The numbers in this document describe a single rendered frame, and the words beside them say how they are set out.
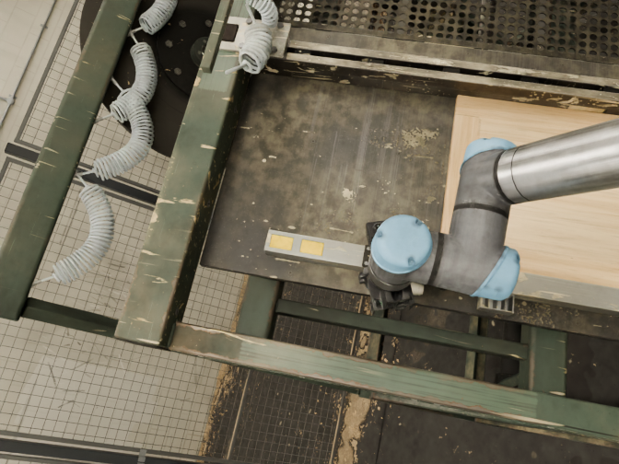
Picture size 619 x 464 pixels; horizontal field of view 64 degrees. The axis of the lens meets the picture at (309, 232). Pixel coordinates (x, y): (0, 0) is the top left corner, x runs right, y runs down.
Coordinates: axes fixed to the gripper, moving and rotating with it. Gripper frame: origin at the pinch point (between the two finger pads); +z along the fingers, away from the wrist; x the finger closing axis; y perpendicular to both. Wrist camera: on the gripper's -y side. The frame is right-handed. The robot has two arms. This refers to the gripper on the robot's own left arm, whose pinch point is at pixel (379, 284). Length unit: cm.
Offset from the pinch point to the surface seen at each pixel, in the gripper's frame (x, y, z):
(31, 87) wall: -271, -330, 314
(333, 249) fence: -7.4, -11.3, 8.1
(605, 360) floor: 100, 21, 121
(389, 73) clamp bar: 13, -52, 5
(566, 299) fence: 38.3, 7.9, 8.1
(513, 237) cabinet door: 32.7, -7.7, 10.5
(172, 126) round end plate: -51, -72, 42
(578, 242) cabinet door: 46.1, -4.2, 10.5
